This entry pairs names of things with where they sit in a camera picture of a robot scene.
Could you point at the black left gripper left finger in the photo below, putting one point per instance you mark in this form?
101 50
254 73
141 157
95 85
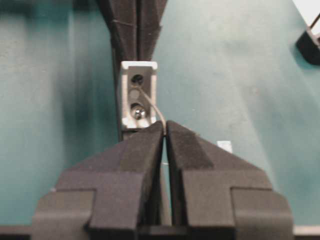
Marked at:
106 196

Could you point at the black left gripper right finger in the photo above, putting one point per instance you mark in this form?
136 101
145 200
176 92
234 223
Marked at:
217 195

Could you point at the white tape piece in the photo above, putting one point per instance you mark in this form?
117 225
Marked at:
225 145

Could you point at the silver metal fitting bracket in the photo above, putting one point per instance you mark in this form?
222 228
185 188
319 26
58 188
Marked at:
136 92

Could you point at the black lower aluminium rail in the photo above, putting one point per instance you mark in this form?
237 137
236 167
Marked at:
134 27

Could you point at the white wire holder block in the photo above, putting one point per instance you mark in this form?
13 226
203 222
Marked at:
308 43

